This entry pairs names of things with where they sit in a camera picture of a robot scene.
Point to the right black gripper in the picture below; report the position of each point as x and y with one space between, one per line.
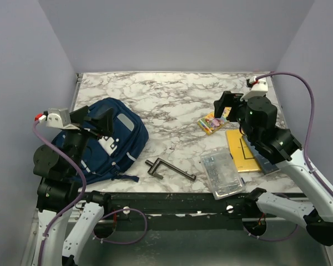
228 99

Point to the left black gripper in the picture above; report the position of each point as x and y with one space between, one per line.
104 122

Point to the yellow crayon box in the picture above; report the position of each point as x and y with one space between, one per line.
209 124

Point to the navy blue student backpack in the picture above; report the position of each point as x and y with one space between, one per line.
110 157

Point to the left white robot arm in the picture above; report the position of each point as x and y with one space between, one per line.
63 184

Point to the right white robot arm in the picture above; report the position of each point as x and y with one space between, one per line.
257 118

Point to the yellow notebook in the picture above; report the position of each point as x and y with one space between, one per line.
243 158

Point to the clear plastic pencil case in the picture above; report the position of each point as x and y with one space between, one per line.
223 177

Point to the dark blue book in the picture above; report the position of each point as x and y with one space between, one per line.
266 167

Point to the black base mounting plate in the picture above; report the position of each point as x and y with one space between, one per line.
177 211

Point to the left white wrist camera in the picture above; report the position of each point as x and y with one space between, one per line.
55 118

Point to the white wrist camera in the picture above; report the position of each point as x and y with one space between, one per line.
257 87
55 118

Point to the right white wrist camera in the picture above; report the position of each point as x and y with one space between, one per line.
257 87

